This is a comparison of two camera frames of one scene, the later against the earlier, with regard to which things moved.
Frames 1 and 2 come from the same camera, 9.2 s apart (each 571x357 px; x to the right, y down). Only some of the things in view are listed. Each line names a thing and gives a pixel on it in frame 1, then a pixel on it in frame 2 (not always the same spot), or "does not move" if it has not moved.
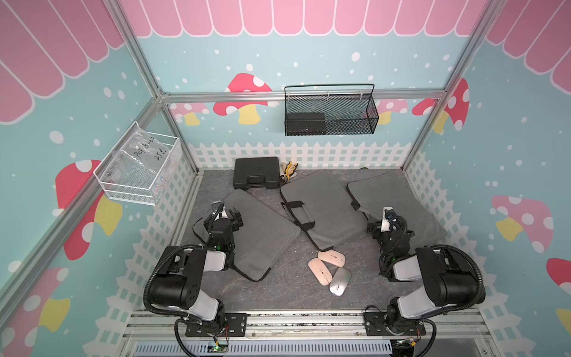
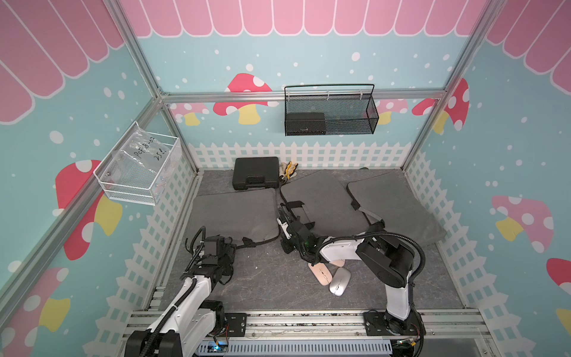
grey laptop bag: [322, 207] does not move
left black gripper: [236, 222] -> [229, 249]
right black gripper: [378, 230] -> [283, 242]
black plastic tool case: [256, 172] does not move
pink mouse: [320, 271] does not move
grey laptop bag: [395, 191] does not move
